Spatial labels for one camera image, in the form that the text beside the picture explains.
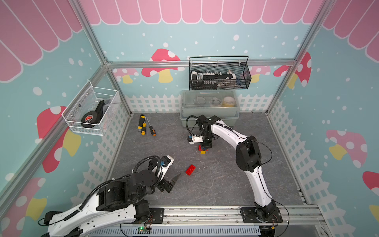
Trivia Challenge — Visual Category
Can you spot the white tape roll in toolbox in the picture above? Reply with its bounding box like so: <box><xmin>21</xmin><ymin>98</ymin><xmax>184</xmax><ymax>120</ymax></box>
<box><xmin>222</xmin><ymin>96</ymin><xmax>236</xmax><ymax>107</ymax></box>

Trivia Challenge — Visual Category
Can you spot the socket bit set holder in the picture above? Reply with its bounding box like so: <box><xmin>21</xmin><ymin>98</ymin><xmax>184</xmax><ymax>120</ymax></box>
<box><xmin>189</xmin><ymin>71</ymin><xmax>237</xmax><ymax>87</ymax></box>

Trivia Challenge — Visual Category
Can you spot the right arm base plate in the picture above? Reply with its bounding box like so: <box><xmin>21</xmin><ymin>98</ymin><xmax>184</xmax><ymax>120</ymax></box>
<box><xmin>240</xmin><ymin>207</ymin><xmax>283</xmax><ymax>224</ymax></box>

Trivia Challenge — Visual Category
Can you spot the green translucent plastic toolbox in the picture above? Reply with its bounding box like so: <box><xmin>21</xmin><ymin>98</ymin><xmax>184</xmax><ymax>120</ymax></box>
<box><xmin>180</xmin><ymin>90</ymin><xmax>240</xmax><ymax>128</ymax></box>

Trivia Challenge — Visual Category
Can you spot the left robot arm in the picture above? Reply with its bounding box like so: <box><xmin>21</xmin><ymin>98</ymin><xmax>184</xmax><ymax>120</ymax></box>
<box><xmin>38</xmin><ymin>156</ymin><xmax>178</xmax><ymax>237</ymax></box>

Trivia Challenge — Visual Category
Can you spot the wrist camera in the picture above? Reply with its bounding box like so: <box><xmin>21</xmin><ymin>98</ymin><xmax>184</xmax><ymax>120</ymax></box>
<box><xmin>188</xmin><ymin>135</ymin><xmax>203</xmax><ymax>144</ymax></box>
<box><xmin>153</xmin><ymin>156</ymin><xmax>174</xmax><ymax>178</ymax></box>

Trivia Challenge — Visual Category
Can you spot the yellow black ratchet screwdriver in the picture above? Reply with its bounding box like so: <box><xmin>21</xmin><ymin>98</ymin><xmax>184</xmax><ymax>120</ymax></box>
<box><xmin>138</xmin><ymin>114</ymin><xmax>146</xmax><ymax>135</ymax></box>

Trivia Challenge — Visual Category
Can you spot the black wire mesh basket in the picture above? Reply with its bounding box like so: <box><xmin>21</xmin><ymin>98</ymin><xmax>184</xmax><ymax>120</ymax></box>
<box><xmin>188</xmin><ymin>56</ymin><xmax>252</xmax><ymax>90</ymax></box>

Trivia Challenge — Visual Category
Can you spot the clear wall-mounted bin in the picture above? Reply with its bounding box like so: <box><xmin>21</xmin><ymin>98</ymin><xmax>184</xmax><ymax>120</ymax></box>
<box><xmin>62</xmin><ymin>81</ymin><xmax>120</xmax><ymax>136</ymax></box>

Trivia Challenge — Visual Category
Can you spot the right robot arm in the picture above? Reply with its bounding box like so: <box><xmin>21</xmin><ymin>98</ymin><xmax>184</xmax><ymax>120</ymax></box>
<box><xmin>187</xmin><ymin>115</ymin><xmax>278</xmax><ymax>223</ymax></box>

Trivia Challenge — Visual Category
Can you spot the aluminium front rail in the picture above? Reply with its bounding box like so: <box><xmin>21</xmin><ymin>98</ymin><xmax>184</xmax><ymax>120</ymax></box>
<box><xmin>153</xmin><ymin>204</ymin><xmax>326</xmax><ymax>227</ymax></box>

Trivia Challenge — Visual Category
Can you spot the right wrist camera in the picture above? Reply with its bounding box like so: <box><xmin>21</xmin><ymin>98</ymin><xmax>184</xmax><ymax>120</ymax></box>
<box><xmin>188</xmin><ymin>135</ymin><xmax>203</xmax><ymax>144</ymax></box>

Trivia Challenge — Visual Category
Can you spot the black tape roll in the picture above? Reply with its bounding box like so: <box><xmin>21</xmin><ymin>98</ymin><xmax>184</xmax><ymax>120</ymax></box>
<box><xmin>81</xmin><ymin>100</ymin><xmax>105</xmax><ymax>128</ymax></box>

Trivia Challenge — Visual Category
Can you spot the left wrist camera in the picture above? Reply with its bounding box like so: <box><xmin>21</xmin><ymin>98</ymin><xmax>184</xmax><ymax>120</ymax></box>
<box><xmin>153</xmin><ymin>156</ymin><xmax>174</xmax><ymax>178</ymax></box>

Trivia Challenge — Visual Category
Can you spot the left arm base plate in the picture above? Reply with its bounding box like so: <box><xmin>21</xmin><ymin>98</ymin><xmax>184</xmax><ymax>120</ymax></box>
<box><xmin>145</xmin><ymin>207</ymin><xmax>164</xmax><ymax>225</ymax></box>

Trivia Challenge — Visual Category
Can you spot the small green circuit board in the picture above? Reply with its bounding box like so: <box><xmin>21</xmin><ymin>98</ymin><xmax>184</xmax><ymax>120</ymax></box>
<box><xmin>138</xmin><ymin>226</ymin><xmax>152</xmax><ymax>235</ymax></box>

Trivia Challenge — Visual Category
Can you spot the red 2x4 lego brick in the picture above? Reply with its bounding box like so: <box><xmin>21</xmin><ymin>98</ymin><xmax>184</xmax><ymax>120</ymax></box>
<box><xmin>185</xmin><ymin>165</ymin><xmax>196</xmax><ymax>176</ymax></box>
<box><xmin>198</xmin><ymin>145</ymin><xmax>208</xmax><ymax>152</ymax></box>

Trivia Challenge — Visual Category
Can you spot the orange black small screwdriver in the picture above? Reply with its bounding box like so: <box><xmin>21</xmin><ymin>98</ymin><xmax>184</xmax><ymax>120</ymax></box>
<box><xmin>146</xmin><ymin>118</ymin><xmax>157</xmax><ymax>136</ymax></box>

